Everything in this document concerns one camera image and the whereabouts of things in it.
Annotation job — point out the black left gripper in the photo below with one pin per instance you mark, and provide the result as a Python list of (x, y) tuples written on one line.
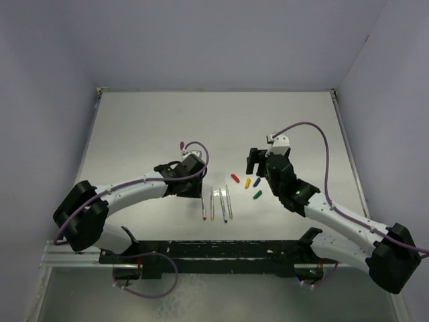
[(195, 192)]

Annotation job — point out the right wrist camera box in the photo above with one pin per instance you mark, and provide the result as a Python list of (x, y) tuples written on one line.
[(278, 145)]

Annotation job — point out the red pen cap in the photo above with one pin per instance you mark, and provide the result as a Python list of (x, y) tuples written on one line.
[(235, 178)]

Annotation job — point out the blue whiteboard marker pen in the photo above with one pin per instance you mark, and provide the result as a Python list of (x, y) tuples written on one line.
[(223, 205)]

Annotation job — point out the aluminium extrusion rail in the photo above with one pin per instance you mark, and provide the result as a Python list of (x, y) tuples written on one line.
[(64, 256)]

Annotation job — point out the yellow whiteboard marker pen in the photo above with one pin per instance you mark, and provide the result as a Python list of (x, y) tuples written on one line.
[(212, 205)]

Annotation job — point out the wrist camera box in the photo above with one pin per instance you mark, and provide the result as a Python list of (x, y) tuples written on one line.
[(186, 153), (278, 145)]

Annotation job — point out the blue pen cap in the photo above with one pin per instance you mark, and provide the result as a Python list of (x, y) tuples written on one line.
[(257, 181)]

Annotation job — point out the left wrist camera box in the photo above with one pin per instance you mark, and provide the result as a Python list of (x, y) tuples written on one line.
[(186, 153)]

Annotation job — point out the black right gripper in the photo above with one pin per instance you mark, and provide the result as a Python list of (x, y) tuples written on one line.
[(252, 159)]

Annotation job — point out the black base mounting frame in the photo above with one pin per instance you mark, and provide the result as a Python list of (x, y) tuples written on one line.
[(281, 258)]

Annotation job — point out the green pen cap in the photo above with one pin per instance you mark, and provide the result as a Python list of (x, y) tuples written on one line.
[(257, 194)]

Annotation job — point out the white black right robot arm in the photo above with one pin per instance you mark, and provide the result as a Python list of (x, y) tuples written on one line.
[(387, 254)]

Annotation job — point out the green whiteboard marker pen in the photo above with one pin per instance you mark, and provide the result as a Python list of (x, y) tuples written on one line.
[(229, 202)]

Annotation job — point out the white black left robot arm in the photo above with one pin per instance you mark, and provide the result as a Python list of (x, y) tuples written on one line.
[(81, 217)]

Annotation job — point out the red whiteboard marker pen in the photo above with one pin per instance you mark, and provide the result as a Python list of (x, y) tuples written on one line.
[(203, 208)]

